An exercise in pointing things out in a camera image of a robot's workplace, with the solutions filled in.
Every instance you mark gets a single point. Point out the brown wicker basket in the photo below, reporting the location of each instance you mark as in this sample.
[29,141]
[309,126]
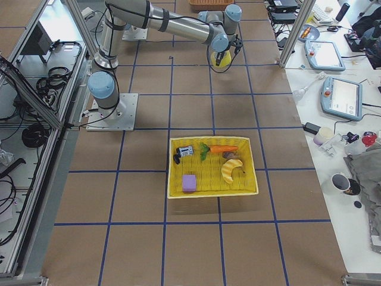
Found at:
[209,5]

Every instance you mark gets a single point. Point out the purple block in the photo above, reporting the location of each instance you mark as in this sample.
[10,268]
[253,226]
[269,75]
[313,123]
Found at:
[188,183]

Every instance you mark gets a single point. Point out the yellow tape roll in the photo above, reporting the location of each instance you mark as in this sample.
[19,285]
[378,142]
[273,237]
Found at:
[227,61]

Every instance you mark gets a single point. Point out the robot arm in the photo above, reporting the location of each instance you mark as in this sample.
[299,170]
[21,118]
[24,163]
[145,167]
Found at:
[215,29]

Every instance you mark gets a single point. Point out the white mug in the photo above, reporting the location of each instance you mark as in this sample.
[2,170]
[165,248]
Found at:
[340,182]

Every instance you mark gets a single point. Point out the toy carrot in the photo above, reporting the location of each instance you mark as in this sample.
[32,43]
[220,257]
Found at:
[204,149]

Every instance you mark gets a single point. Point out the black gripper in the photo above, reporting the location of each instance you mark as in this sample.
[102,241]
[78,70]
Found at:
[219,55]

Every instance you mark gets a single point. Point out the aluminium frame post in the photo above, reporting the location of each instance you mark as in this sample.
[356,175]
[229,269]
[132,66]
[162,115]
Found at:
[304,13]

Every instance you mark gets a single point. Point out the grey cloth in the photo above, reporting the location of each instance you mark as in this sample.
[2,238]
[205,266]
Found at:
[365,170]

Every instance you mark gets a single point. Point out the yellow wicker basket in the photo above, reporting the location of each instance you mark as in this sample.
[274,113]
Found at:
[209,181]

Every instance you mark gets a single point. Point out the lower teach pendant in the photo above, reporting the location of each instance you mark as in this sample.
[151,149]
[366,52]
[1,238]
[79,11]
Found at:
[342,98]

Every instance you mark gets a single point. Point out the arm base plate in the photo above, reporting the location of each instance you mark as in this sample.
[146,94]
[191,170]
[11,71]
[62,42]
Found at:
[123,118]

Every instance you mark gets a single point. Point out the upper teach pendant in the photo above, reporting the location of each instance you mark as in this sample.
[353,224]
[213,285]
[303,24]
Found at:
[323,55]

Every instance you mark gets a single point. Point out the lavender cup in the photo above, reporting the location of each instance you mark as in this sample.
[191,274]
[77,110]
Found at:
[323,135]

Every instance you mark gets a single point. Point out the blue bowl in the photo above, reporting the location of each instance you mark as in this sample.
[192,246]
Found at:
[308,32]

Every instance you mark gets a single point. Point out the small labelled jar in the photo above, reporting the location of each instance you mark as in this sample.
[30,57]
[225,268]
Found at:
[182,152]

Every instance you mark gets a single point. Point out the brown toy item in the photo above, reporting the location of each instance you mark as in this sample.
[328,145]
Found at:
[230,155]

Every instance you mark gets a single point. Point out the toy banana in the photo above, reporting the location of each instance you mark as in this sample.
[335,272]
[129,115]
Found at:
[228,167]

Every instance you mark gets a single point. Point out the teach pendant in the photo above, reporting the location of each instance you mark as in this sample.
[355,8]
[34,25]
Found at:
[342,98]
[323,55]

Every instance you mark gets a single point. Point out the black power adapter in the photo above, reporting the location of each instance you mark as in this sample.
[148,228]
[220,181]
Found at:
[311,128]

